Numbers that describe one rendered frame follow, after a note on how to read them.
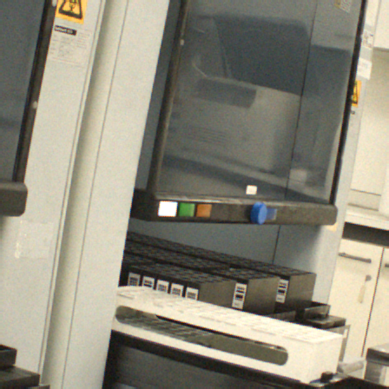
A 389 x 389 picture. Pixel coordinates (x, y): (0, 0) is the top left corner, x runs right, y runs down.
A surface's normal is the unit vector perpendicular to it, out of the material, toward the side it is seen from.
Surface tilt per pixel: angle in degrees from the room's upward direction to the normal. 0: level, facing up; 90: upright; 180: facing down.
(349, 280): 90
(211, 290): 90
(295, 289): 90
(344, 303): 90
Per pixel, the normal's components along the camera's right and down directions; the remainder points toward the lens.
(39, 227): 0.87, 0.18
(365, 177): -0.47, -0.04
